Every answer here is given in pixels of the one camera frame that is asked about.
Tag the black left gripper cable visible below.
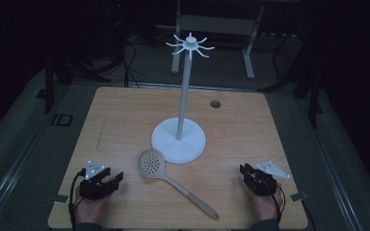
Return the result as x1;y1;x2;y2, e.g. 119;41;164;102
67;168;87;231

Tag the black floor bracket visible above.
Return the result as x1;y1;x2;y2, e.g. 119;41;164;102
50;113;74;127

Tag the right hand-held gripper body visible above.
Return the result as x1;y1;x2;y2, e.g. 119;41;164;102
249;160;292;197

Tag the person's left hand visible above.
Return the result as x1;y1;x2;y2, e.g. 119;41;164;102
73;187;111;224

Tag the person's right hand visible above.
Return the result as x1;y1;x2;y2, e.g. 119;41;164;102
248;182;284;222

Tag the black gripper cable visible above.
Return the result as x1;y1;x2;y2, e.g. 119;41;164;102
67;168;87;231
270;183;287;224

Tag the black metal stand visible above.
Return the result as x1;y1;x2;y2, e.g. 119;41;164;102
36;52;112;116
258;28;324;130

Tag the black floor cable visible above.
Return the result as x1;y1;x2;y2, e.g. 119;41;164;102
120;39;148;89

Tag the white hook rack stand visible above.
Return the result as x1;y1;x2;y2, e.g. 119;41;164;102
150;32;216;165

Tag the grey metal desk frame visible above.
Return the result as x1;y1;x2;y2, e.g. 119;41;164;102
171;0;266;80

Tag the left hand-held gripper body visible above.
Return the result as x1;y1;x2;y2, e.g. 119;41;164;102
78;160;114;201

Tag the beige slotted spoon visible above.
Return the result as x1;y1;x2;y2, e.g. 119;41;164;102
137;147;221;221

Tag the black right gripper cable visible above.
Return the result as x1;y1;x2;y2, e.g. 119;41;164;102
270;183;287;224

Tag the grey tape piece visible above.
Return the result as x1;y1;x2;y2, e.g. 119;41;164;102
53;193;70;204
290;191;309;203

